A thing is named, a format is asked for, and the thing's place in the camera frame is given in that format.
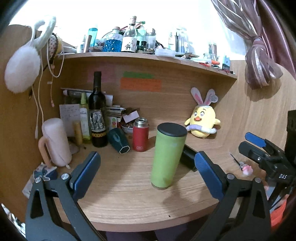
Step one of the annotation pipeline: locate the green tumbler with black lid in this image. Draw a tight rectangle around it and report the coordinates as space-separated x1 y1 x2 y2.
151 123 187 189

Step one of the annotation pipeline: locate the dark green hexagonal cup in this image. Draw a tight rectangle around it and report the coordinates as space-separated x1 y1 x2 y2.
108 128 130 154

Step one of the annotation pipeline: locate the pink-ended black pen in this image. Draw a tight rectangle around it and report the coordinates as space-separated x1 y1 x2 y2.
230 154 253 176

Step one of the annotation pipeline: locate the blue white packet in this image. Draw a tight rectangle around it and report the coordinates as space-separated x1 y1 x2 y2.
22 162 58 198

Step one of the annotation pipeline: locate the yellow chick plush toy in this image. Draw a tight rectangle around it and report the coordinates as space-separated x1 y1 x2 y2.
184 87 221 138

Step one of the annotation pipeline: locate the black thermos flask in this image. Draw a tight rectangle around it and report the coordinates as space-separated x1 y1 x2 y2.
180 145 197 172

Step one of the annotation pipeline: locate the yellow tube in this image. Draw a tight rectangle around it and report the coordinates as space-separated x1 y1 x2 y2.
73 121 83 146

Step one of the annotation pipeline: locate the mauve tied curtain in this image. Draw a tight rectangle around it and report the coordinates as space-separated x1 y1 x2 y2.
212 1 295 89

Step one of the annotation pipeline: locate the white handwritten note paper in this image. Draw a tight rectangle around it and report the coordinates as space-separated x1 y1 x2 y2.
59 104 80 137

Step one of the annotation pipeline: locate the green spray bottle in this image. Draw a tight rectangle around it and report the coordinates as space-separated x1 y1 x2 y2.
80 92 91 141

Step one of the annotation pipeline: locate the dark wine bottle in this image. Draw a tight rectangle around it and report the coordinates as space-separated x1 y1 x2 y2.
88 71 108 148

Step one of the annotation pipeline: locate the white snack bowl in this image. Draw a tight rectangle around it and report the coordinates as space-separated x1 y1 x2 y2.
121 123 133 135

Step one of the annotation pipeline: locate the red thermos bottle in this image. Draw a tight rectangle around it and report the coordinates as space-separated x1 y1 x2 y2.
132 117 149 152

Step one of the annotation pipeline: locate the orange sticky note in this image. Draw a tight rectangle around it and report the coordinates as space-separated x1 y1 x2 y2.
120 77 162 92

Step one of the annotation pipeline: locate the white card tag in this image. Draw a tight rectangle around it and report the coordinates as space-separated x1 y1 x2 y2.
123 110 139 123

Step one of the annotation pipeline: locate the white fluffy bunny headband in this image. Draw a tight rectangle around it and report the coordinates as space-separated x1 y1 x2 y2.
4 17 56 93

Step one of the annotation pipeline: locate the green sticky note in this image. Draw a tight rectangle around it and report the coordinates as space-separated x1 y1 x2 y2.
123 71 154 79

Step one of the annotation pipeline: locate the pink sticky note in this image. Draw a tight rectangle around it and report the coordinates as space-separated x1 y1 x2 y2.
87 64 116 83

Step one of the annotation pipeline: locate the wooden shelf board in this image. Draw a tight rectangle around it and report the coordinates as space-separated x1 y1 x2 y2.
65 52 237 79

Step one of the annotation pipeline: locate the clear liquor bottle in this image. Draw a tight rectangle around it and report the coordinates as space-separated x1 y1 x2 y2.
121 16 137 53

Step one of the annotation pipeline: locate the blue glass jar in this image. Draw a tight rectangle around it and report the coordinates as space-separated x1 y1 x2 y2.
103 27 123 52

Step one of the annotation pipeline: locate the teal tumbler on shelf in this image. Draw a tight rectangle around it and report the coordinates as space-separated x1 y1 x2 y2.
88 28 98 47

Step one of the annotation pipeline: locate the pink jug with handle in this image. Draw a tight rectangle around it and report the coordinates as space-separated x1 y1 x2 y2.
38 118 72 167

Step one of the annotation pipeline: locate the white earphone cable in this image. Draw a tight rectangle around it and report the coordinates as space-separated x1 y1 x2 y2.
28 41 65 140

